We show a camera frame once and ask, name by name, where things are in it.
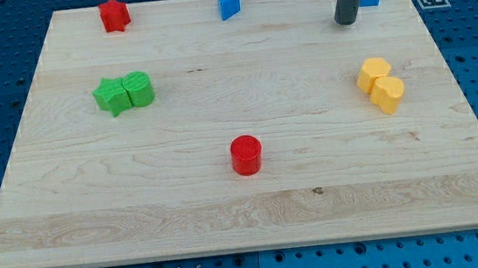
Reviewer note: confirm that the red cylinder block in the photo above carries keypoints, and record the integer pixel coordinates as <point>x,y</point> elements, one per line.
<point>245,152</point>

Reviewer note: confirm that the light wooden board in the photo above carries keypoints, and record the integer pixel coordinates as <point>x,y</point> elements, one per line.
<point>188,136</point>

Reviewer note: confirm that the green cylinder block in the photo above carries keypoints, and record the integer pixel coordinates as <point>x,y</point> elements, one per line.
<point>139,88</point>

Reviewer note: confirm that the green star block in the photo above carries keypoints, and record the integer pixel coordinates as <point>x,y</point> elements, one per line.
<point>110,95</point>

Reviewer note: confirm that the blue triangle block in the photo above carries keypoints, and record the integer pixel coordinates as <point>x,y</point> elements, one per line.
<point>228,8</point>

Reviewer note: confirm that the yellow hexagon block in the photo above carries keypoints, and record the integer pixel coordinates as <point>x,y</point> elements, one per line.
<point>371,70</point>

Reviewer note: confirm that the yellow heart block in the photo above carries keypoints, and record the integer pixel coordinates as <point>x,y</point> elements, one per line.
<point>387,93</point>

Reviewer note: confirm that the red star block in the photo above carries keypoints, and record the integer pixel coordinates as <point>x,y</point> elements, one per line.
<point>115,15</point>

